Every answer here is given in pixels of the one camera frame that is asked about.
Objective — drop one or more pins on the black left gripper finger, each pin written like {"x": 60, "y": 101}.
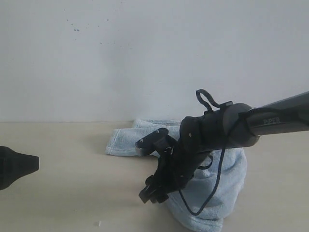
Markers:
{"x": 14, "y": 165}

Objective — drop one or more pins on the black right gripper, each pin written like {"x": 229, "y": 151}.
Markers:
{"x": 198, "y": 137}

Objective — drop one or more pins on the light blue terry towel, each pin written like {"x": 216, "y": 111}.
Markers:
{"x": 221, "y": 205}

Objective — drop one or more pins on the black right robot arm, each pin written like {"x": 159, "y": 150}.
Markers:
{"x": 243, "y": 125}

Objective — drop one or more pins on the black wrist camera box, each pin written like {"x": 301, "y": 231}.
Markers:
{"x": 158, "y": 140}

